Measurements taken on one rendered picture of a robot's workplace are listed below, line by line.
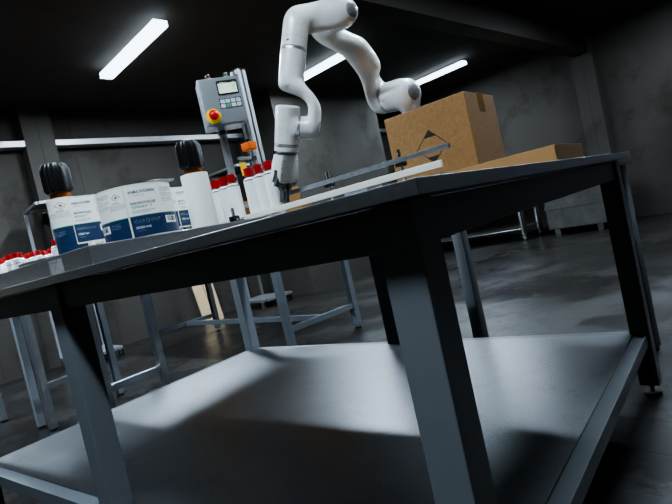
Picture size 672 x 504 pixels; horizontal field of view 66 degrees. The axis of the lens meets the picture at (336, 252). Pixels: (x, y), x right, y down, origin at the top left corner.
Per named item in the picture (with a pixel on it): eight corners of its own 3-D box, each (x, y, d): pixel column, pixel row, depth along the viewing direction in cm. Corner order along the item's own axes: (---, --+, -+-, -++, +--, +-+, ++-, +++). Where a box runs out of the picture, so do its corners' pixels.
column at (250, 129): (266, 234, 212) (229, 71, 209) (274, 233, 215) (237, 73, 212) (274, 232, 209) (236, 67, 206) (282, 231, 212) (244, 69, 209)
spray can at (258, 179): (259, 221, 191) (247, 166, 190) (269, 219, 195) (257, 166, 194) (269, 218, 188) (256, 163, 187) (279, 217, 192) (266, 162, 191)
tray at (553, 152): (438, 190, 135) (435, 175, 135) (477, 184, 155) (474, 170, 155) (558, 161, 116) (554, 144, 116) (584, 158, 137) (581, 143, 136)
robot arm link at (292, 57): (328, 56, 182) (320, 142, 183) (283, 54, 184) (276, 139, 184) (325, 46, 174) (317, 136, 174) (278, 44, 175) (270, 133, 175)
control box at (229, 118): (205, 133, 212) (195, 87, 211) (246, 127, 216) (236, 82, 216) (207, 127, 202) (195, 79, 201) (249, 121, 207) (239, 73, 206)
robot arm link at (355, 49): (403, 116, 207) (375, 121, 220) (415, 94, 211) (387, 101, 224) (323, 14, 180) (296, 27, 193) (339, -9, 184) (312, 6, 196)
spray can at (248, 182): (249, 223, 194) (237, 170, 193) (259, 222, 198) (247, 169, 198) (259, 221, 191) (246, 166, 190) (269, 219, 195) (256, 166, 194)
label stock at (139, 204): (194, 229, 152) (183, 181, 151) (144, 236, 134) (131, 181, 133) (144, 242, 160) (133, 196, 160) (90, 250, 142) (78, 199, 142)
